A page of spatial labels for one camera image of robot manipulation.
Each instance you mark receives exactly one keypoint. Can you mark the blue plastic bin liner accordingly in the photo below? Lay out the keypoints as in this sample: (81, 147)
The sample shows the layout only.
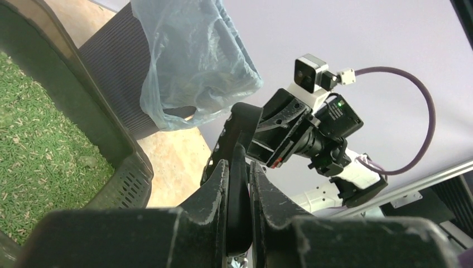
(199, 67)

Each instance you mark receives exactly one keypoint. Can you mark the black litter scoop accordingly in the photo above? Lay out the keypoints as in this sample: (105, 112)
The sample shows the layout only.
(232, 146)

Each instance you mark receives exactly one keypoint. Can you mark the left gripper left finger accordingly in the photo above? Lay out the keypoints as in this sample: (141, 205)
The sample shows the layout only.
(190, 235)

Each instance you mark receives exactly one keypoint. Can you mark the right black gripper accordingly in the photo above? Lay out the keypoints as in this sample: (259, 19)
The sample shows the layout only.
(290, 127)

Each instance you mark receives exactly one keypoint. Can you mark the green litter pellets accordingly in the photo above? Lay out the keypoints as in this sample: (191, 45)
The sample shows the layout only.
(47, 163)

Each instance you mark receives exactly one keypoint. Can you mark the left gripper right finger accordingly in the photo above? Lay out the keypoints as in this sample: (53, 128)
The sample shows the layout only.
(286, 235)

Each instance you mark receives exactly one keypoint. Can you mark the aluminium frame rail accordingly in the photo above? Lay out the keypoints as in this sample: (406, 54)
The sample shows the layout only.
(442, 197)

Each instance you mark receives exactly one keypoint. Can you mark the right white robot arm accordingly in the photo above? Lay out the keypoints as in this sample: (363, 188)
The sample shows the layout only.
(354, 186)

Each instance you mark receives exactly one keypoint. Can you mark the grey trash bin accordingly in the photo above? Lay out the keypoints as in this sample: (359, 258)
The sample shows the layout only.
(118, 59)

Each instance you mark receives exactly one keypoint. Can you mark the dark green litter box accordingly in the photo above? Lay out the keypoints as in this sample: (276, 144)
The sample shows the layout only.
(36, 40)

